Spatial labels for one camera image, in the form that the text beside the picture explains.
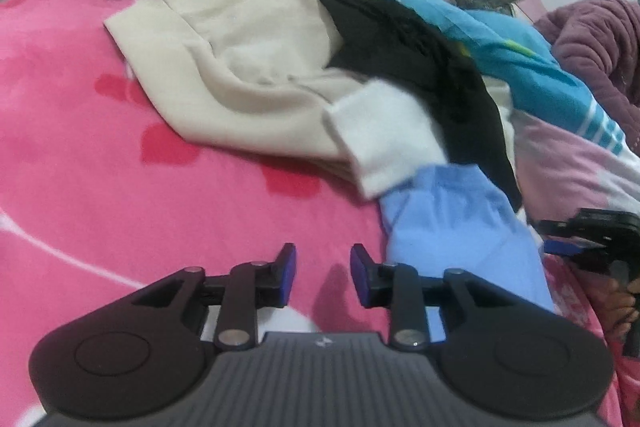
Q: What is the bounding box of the light blue t-shirt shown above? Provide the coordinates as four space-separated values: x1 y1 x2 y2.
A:
379 164 557 313

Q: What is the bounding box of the black garment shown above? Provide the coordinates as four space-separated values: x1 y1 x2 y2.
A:
264 0 523 212

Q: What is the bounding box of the teal striped quilt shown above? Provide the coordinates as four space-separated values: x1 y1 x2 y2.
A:
400 0 633 155

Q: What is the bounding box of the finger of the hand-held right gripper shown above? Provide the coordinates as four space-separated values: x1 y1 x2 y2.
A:
542 238 611 275
535 218 581 239

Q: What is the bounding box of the person's right hand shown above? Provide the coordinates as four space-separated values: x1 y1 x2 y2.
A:
597 277 640 343

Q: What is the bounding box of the pink floral blanket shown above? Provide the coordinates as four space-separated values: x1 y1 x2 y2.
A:
0 0 640 427

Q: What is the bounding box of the white knit sweater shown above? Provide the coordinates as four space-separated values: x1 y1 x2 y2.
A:
325 79 451 200

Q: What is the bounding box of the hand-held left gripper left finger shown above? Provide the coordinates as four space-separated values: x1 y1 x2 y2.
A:
132 243 297 350

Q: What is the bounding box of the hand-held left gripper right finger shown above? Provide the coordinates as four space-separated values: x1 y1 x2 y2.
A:
350 243 516 352

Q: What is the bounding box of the beige hoodie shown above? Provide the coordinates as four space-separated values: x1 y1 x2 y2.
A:
100 0 381 185

